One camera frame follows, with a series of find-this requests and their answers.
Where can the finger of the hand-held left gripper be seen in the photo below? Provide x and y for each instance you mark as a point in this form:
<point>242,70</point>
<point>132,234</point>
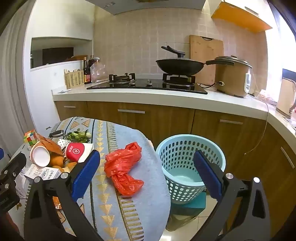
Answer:
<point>1,154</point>

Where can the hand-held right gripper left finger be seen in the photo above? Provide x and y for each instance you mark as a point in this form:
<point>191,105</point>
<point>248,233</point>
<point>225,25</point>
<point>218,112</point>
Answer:
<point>85,171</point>

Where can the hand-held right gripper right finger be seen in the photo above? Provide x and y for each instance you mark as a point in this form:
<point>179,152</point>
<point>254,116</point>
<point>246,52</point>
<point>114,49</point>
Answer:
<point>208,171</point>

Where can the red and white paper cup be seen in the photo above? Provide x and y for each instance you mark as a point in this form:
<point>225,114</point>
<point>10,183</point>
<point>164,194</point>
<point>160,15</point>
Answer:
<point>75,151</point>

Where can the red plastic bag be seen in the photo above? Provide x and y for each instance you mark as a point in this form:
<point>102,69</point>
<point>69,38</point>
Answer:
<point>120,166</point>

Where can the white paper receipt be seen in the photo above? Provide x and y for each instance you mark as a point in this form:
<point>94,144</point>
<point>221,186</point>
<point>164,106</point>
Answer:
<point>44,173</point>

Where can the orange paper cup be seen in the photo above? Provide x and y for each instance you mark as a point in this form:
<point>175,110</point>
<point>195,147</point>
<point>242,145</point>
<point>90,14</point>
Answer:
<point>40,155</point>

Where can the light blue perforated basket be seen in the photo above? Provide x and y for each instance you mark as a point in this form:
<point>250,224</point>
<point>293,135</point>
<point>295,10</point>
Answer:
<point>175,148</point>

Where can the white plastic bag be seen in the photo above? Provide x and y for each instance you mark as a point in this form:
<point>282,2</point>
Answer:
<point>22,183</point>

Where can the colourful puzzle cube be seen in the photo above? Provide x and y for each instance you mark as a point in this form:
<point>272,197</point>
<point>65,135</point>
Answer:
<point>30,138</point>

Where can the green vegetable scraps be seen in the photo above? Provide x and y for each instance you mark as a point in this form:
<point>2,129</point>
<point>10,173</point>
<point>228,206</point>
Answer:
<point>78,136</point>

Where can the dotted white packet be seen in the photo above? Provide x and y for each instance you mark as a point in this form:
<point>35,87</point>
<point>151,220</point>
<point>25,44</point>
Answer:
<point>61,143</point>

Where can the teal stool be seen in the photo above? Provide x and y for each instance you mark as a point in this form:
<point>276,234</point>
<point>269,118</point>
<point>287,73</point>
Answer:
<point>192,208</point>

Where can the orange wrapper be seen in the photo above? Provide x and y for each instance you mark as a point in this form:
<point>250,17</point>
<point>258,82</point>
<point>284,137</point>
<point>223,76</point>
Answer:
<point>57,202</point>

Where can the black car key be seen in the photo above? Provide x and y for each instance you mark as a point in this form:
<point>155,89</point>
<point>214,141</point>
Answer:
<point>56,133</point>

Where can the narrow wooden cabinet door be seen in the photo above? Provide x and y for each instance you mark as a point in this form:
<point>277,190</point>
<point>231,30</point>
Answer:
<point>71,112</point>

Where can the patterned blue tablecloth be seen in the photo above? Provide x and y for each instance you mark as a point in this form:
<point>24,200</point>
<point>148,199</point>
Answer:
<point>138,208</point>

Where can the wide wooden cabinet door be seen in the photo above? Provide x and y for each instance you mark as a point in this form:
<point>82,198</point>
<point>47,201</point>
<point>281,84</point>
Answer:
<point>143,125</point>

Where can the beige utensil basket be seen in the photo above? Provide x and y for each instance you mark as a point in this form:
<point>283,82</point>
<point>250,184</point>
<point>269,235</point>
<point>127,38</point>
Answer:
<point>74,80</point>

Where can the beige rice cooker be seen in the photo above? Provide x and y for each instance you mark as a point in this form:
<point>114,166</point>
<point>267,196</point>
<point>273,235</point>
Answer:
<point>231,78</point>

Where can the dark sauce bottle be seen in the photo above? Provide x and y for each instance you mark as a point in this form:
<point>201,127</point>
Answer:
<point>93,60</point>
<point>87,74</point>

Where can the white clip-on holder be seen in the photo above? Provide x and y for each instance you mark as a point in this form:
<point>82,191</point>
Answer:
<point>247,82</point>

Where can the clear plastic bag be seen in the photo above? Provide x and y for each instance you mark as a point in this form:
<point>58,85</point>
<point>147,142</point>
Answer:
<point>99,73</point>

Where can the black gas stove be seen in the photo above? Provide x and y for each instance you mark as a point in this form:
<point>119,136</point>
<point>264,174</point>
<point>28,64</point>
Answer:
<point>148,85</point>

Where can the cream electric kettle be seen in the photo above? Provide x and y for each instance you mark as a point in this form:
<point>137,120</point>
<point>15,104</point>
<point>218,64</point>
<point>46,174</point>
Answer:
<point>285,97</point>

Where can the black wok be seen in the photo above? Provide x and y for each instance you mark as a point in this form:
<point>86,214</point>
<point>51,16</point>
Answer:
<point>178,67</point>

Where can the wooden cutting board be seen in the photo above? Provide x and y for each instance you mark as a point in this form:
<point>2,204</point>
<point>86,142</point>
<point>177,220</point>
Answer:
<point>205,51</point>

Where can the range hood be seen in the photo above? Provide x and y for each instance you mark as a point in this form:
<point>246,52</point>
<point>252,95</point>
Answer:
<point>143,5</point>

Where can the orange wall cabinet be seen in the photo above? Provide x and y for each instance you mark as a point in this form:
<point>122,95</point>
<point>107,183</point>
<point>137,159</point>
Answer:
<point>240,16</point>

